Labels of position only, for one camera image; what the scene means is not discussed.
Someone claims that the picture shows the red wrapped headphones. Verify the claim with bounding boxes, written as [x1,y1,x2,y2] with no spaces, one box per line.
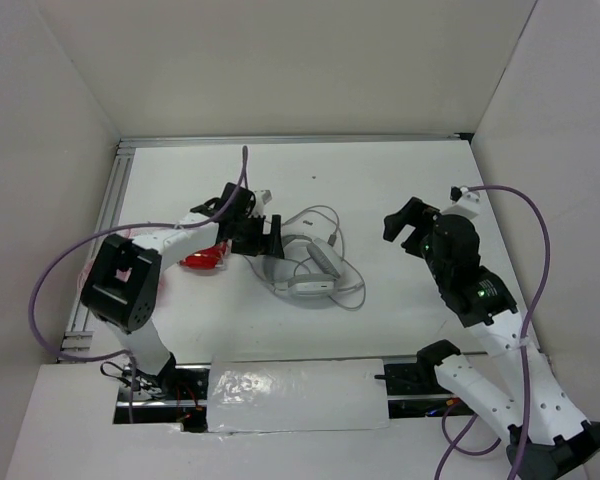
[179,242,229,271]

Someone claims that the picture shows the aluminium frame rail back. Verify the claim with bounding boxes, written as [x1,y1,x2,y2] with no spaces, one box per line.
[118,132,475,149]

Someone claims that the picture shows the white taped cover sheet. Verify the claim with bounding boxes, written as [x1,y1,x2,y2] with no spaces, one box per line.
[206,359,390,434]

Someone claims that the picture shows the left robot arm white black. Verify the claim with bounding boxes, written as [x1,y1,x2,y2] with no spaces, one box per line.
[80,183,283,396]

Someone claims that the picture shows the grey headphone usb cable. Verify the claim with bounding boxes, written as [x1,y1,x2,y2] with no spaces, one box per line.
[244,204,368,312]

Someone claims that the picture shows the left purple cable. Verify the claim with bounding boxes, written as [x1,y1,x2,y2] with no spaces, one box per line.
[29,145,251,362]

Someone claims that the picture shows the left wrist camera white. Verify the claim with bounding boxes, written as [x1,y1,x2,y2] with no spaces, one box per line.
[253,189,272,208]

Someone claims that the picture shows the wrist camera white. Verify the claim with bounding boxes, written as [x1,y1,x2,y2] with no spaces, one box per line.
[253,189,272,208]
[445,186,481,220]

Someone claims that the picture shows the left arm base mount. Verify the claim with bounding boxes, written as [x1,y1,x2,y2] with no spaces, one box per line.
[100,361,210,433]

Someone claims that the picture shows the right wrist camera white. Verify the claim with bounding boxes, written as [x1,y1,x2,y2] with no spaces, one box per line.
[445,186,481,220]

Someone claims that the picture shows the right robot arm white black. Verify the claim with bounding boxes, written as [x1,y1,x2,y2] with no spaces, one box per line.
[383,187,600,479]

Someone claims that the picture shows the white grey headphones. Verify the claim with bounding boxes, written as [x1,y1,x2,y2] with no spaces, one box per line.
[262,234,345,300]

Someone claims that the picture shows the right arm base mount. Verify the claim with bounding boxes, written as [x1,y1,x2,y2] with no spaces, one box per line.
[374,340,473,419]

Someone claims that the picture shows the aluminium frame rail left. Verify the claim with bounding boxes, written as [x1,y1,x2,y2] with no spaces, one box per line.
[61,144,135,355]

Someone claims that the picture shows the aluminium frame rail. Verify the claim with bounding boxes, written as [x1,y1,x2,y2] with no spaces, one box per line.
[118,132,475,149]
[61,144,135,355]

